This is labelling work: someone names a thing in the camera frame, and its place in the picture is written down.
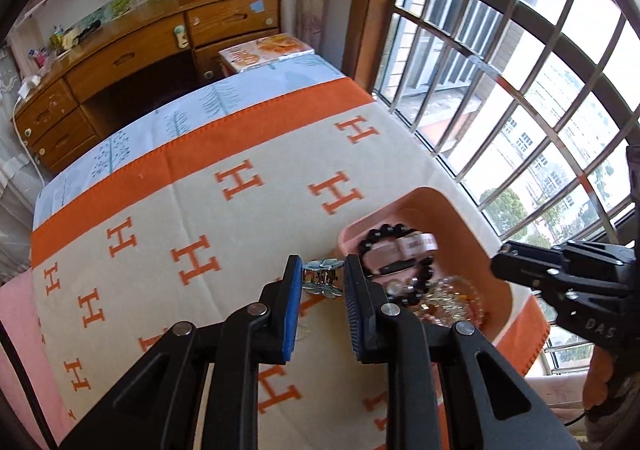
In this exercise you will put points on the pink smart watch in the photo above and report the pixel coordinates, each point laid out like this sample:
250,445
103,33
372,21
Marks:
413,248

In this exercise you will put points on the light blue patterned bedsheet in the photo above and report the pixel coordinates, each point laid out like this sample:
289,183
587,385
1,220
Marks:
177,118

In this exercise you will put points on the metal window grille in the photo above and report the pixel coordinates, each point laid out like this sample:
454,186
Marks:
529,105

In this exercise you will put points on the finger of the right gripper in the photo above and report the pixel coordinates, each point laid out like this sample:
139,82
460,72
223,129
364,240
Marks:
540,252
538,274

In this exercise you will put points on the orange food magazine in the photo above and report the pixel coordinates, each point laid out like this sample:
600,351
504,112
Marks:
263,51

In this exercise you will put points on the pink plastic tray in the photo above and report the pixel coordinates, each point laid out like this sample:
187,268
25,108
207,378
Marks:
459,251

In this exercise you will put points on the white lace cloth cover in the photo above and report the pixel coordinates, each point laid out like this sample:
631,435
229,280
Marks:
20,184

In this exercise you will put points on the orange beige H-pattern blanket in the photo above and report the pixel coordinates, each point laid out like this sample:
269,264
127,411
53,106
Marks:
195,229

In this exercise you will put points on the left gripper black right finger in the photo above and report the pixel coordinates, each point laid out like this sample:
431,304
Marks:
447,387

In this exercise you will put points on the gold crystal heart brooch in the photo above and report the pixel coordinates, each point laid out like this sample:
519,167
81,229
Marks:
453,299

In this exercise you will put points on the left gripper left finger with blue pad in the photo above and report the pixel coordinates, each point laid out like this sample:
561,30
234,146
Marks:
198,386

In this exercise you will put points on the wooden desk with drawers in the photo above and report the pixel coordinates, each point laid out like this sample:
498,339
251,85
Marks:
143,60

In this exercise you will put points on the pink bed sheet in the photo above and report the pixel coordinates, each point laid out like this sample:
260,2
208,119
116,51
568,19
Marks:
20,318

